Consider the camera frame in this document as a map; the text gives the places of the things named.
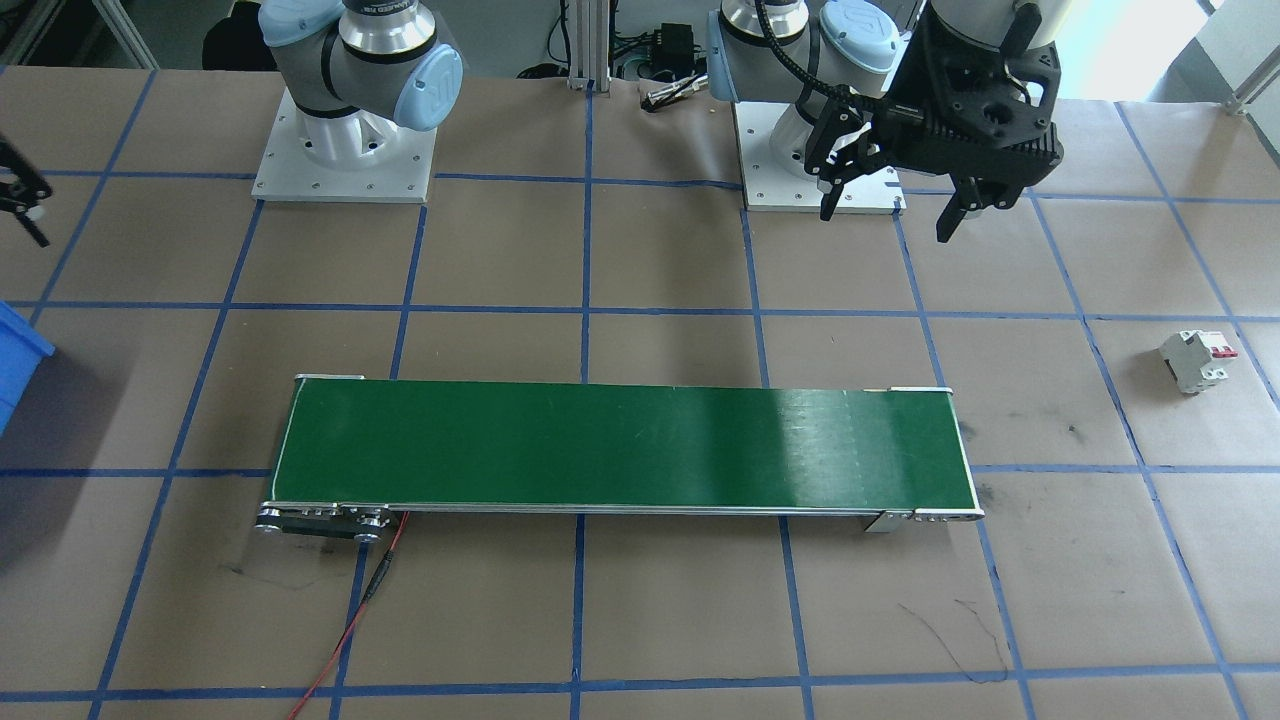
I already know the metal connector plug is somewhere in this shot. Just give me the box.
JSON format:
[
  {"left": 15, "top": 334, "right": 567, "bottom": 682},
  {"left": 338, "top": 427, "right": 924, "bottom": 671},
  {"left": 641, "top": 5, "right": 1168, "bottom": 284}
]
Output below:
[{"left": 643, "top": 80, "right": 706, "bottom": 111}]

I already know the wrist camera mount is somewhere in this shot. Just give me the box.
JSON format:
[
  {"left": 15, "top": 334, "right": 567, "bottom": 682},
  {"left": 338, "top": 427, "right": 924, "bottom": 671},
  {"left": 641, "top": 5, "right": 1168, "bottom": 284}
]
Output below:
[{"left": 890, "top": 45, "right": 1064, "bottom": 191}]

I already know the black power adapter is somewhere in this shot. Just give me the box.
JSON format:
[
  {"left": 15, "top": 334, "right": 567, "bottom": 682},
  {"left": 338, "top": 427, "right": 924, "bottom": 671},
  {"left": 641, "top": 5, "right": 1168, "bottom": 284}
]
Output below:
[{"left": 650, "top": 24, "right": 699, "bottom": 73}]

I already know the blue plastic bin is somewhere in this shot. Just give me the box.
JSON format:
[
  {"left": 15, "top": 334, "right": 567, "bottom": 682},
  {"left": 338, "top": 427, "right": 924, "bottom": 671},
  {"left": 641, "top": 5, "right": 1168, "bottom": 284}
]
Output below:
[{"left": 0, "top": 300, "right": 56, "bottom": 438}]

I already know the red wire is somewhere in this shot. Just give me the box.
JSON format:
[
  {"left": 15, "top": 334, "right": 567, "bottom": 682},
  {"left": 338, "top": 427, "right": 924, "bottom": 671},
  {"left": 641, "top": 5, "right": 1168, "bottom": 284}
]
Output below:
[{"left": 288, "top": 512, "right": 411, "bottom": 720}]

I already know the green conveyor belt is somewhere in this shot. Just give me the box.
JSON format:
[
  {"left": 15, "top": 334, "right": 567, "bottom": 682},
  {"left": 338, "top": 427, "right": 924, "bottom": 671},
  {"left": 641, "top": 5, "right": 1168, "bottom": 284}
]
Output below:
[{"left": 255, "top": 374, "right": 986, "bottom": 546}]

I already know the aluminium frame bar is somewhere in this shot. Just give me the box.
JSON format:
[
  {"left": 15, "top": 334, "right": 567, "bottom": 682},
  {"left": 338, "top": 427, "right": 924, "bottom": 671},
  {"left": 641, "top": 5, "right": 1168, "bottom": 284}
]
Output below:
[{"left": 1190, "top": 0, "right": 1280, "bottom": 116}]

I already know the white circuit breaker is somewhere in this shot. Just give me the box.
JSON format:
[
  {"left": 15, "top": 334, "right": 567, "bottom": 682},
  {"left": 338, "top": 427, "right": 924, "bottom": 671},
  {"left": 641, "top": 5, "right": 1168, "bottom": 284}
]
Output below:
[{"left": 1159, "top": 329, "right": 1239, "bottom": 396}]

